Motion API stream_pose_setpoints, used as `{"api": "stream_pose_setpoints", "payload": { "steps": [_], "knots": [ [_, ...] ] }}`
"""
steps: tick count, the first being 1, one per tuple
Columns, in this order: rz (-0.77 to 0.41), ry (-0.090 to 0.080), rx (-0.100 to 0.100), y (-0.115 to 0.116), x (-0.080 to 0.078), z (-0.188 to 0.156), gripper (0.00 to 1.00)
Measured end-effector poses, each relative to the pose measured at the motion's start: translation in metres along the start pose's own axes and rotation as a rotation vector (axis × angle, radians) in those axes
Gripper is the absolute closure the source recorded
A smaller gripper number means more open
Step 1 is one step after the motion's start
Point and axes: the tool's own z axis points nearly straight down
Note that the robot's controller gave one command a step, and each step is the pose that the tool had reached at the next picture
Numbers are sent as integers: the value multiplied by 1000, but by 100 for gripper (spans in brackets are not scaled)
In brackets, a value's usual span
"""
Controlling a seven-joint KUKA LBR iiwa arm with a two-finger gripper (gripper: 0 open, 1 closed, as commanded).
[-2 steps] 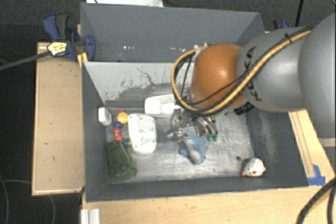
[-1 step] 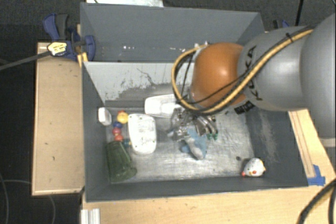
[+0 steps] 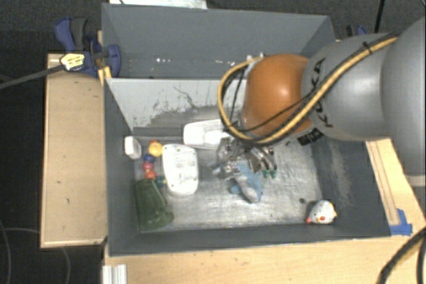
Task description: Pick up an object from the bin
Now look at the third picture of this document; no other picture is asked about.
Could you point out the dark green cup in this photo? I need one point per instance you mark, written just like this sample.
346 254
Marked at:
151 206

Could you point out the large white flat bottle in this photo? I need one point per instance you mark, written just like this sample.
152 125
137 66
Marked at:
179 169

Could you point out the white spray bottle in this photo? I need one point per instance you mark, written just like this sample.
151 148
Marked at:
199 134

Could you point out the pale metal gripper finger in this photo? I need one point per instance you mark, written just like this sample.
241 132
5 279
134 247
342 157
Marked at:
228 173
225 149

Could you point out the white toy chicken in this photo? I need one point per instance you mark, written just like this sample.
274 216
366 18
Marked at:
322 212

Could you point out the colourful bead toy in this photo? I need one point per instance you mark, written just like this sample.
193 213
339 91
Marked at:
154 149

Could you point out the pale wood board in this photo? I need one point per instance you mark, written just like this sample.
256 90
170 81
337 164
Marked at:
73 156

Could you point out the grey metal bin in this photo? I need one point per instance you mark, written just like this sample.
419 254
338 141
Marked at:
213 40

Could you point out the blue cloth toy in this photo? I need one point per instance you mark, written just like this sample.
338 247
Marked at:
251 184

